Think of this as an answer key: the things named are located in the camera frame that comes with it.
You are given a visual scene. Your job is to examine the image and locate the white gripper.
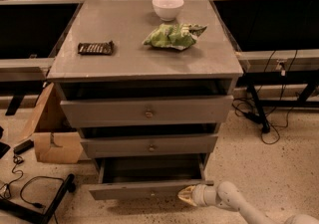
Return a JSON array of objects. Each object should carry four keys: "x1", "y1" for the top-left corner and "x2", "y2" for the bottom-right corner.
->
[{"x1": 177, "y1": 184, "x2": 217, "y2": 207}]

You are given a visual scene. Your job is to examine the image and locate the grey bottom drawer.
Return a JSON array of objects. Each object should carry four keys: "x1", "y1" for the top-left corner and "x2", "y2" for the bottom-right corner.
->
[{"x1": 89, "y1": 154, "x2": 214, "y2": 200}]

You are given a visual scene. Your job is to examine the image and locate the grey drawer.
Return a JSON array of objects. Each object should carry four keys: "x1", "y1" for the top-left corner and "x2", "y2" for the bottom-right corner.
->
[
  {"x1": 81, "y1": 134, "x2": 217, "y2": 158},
  {"x1": 61, "y1": 96, "x2": 233, "y2": 128},
  {"x1": 89, "y1": 154, "x2": 214, "y2": 200}
]

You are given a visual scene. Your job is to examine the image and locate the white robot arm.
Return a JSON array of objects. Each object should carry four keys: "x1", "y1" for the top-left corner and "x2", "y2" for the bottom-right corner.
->
[{"x1": 177, "y1": 181, "x2": 278, "y2": 224}]

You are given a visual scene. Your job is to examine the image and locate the grey middle drawer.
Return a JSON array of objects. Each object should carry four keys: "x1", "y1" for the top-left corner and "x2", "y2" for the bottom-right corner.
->
[{"x1": 81, "y1": 134, "x2": 217, "y2": 158}]

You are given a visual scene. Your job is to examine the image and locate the grey top drawer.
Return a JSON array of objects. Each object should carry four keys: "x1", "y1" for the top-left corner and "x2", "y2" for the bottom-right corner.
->
[{"x1": 61, "y1": 96, "x2": 233, "y2": 128}]

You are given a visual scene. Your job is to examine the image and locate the grey drawer cabinet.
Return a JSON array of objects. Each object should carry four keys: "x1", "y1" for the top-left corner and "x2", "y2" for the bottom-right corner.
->
[{"x1": 47, "y1": 0, "x2": 244, "y2": 169}]

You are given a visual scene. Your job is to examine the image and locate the black table leg right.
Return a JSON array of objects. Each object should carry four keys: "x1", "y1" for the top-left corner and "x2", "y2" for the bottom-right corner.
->
[{"x1": 247, "y1": 82, "x2": 270, "y2": 133}]

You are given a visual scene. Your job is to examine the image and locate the brown cardboard box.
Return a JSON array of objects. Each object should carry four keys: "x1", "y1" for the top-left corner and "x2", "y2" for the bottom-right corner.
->
[{"x1": 21, "y1": 84, "x2": 83, "y2": 164}]

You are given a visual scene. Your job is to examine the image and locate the green chip bag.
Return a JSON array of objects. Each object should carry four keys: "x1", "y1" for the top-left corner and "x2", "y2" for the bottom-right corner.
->
[{"x1": 143, "y1": 23, "x2": 206, "y2": 51}]

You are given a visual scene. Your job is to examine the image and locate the black rectangular device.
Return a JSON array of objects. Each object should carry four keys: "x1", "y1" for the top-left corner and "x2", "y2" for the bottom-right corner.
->
[{"x1": 13, "y1": 139, "x2": 34, "y2": 155}]

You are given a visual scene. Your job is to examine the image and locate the dark brown snack packet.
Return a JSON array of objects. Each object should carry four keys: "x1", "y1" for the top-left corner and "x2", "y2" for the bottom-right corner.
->
[{"x1": 78, "y1": 41, "x2": 114, "y2": 56}]

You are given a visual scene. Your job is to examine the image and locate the black metal stand left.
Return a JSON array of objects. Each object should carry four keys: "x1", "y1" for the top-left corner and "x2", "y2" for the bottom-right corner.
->
[{"x1": 0, "y1": 174, "x2": 76, "y2": 224}]

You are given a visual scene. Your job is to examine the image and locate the white ceramic bowl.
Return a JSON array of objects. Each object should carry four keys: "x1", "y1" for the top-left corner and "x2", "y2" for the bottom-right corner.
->
[{"x1": 152, "y1": 0, "x2": 184, "y2": 21}]

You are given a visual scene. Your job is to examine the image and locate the black cables on floor right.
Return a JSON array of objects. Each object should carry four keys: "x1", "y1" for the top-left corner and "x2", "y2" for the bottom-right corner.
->
[{"x1": 231, "y1": 50, "x2": 300, "y2": 146}]

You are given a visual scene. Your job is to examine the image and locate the black cable on floor left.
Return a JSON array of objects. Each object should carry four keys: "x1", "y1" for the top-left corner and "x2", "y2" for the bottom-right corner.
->
[{"x1": 0, "y1": 155, "x2": 66, "y2": 224}]

